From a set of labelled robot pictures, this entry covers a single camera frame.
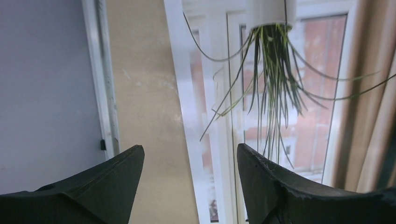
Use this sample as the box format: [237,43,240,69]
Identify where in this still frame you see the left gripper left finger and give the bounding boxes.
[0,145,145,224]

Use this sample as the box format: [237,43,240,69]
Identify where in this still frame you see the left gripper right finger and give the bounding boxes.
[237,143,396,224]

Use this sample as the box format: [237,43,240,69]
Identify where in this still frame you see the plant photo print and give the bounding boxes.
[164,0,396,224]

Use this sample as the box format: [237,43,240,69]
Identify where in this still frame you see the aluminium rail frame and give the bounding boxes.
[82,0,120,160]

